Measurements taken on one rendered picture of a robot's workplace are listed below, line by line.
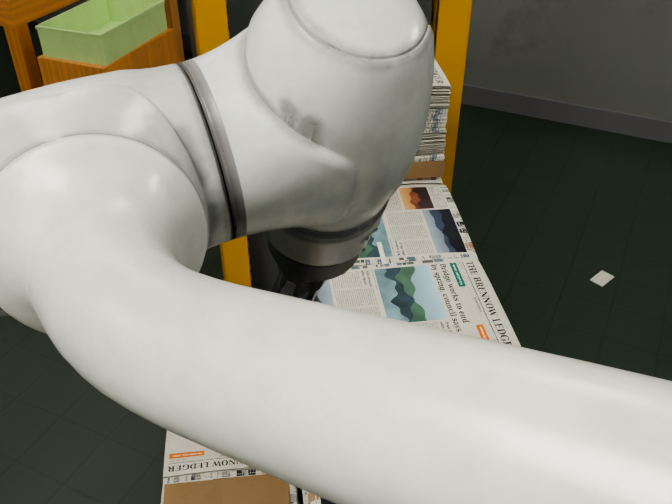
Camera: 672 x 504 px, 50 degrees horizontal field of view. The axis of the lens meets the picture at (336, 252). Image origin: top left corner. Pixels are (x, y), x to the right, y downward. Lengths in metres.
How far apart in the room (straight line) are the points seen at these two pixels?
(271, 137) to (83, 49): 3.46
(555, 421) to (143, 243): 0.17
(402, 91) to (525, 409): 0.21
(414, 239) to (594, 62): 3.04
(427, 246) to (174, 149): 1.12
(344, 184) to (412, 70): 0.07
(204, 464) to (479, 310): 0.71
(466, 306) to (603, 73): 3.22
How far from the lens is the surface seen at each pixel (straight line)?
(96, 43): 3.74
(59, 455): 2.55
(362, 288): 1.30
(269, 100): 0.36
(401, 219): 1.51
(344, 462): 0.20
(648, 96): 4.42
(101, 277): 0.26
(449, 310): 1.27
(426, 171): 1.63
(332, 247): 0.47
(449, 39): 2.10
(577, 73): 4.41
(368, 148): 0.37
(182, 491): 1.61
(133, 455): 2.48
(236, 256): 2.36
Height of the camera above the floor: 1.89
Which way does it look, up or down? 36 degrees down
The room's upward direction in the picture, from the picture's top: straight up
